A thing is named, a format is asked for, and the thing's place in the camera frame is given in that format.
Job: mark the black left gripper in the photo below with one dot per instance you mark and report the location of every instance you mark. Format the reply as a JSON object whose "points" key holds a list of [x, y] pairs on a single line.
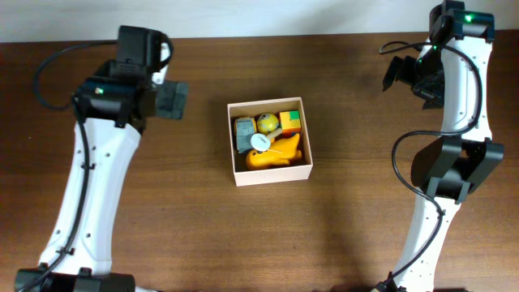
{"points": [[175, 99]]}

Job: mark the yellow grey toy truck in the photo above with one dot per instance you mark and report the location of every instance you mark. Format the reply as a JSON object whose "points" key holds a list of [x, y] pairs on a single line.
{"points": [[244, 129]]}

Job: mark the orange rubber animal toy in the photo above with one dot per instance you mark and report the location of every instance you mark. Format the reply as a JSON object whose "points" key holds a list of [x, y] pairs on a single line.
{"points": [[283, 152]]}

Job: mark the multicoloured puzzle cube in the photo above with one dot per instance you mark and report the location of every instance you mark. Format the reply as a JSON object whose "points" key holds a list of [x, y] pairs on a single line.
{"points": [[290, 122]]}

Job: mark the pink cardboard box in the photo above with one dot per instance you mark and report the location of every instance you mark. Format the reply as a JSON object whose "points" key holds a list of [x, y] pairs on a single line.
{"points": [[299, 171]]}

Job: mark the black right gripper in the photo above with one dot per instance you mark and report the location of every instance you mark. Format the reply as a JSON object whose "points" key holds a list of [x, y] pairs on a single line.
{"points": [[433, 93]]}

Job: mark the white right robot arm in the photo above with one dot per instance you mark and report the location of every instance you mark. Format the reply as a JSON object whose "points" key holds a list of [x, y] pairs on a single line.
{"points": [[450, 74]]}

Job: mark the yellow one-eyed ball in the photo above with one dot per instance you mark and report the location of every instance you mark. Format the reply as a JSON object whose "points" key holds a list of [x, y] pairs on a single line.
{"points": [[267, 123]]}

